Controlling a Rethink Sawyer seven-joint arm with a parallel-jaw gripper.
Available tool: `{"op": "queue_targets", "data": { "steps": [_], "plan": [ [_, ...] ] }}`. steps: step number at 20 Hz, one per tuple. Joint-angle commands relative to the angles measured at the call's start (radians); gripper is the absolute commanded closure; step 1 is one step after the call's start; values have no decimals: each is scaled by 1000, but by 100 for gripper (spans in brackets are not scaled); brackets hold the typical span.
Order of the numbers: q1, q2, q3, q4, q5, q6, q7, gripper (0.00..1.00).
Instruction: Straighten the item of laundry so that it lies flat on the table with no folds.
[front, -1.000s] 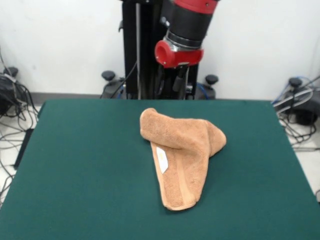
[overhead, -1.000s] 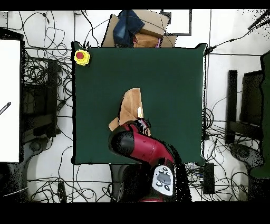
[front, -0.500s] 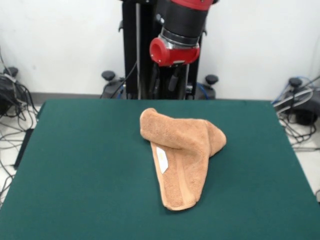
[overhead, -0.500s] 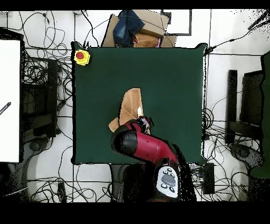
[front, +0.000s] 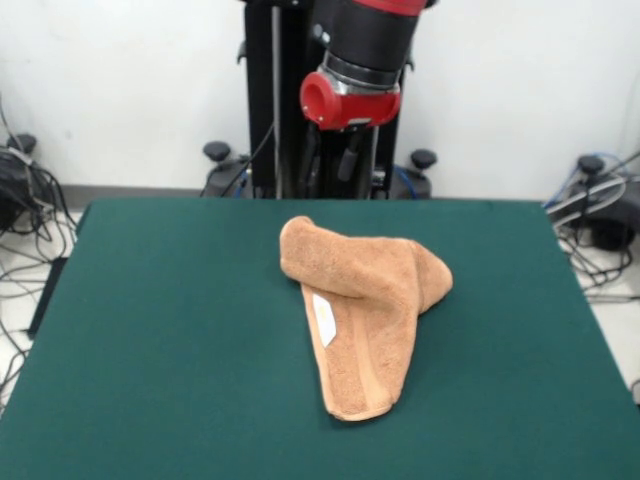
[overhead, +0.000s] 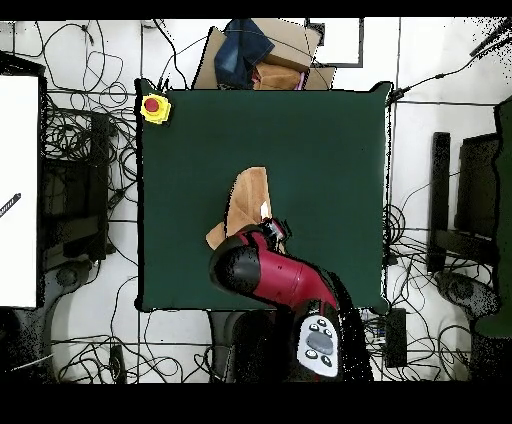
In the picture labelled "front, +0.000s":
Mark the tan terry towel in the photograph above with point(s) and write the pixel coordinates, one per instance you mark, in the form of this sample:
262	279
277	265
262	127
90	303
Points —
365	290

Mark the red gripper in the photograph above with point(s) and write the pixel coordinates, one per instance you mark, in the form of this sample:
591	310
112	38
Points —
360	107

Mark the dark green table cloth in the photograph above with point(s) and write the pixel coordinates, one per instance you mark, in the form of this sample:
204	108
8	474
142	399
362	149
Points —
150	300

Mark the dark grey stand base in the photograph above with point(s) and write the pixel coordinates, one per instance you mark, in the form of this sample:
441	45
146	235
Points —
7	200
610	225

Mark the black round knob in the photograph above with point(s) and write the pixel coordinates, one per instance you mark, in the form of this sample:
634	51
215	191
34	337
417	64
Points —
590	164
424	159
216	150
21	142

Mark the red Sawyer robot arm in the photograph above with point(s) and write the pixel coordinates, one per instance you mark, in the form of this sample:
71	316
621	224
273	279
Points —
375	30

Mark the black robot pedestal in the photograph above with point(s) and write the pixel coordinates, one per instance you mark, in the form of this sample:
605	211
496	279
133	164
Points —
260	100

